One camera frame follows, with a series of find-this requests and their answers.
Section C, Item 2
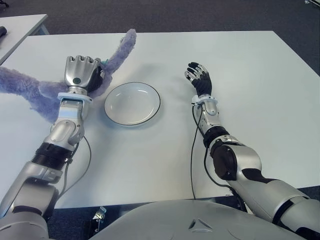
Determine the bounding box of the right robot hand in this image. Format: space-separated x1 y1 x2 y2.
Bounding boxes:
184 61 213 98

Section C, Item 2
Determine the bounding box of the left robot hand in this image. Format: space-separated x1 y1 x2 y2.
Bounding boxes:
64 55 106 92

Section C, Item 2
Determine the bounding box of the purple plush bunny doll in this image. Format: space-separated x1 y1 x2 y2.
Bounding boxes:
0 28 138 123

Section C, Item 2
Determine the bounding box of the white plate black rim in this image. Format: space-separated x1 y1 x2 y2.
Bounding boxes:
103 81 162 126

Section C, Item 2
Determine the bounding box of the white side table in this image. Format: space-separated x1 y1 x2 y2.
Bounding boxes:
0 14 50 65

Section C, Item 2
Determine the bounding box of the black remote controller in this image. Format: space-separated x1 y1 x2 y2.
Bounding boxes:
0 25 8 50

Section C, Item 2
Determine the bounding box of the grey robot torso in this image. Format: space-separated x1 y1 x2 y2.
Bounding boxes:
88 199 301 240

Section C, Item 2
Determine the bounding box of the metal table clamp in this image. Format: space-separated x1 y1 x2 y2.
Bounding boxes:
92 206 108 222

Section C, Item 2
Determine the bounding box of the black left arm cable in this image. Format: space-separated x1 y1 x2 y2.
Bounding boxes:
58 136 93 201

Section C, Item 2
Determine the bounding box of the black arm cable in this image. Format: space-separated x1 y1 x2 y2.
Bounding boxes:
190 104 235 200
58 136 93 201

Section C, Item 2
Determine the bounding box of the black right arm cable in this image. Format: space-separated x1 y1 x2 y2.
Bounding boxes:
190 104 235 200

